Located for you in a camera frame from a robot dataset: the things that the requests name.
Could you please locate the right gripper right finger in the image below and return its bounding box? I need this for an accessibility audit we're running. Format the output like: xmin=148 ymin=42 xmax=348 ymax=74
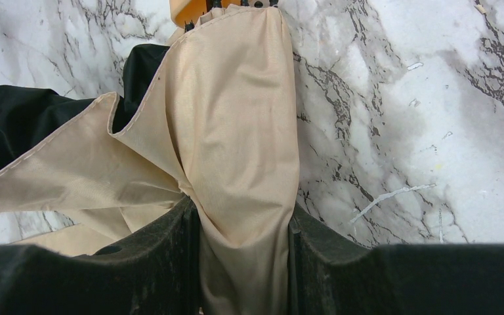
xmin=288 ymin=206 xmax=504 ymax=314

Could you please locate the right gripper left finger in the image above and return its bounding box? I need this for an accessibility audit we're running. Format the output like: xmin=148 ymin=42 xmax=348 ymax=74
xmin=0 ymin=198 xmax=200 ymax=314

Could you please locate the beige folding umbrella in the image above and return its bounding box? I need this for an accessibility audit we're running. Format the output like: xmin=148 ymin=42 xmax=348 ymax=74
xmin=0 ymin=1 xmax=299 ymax=314

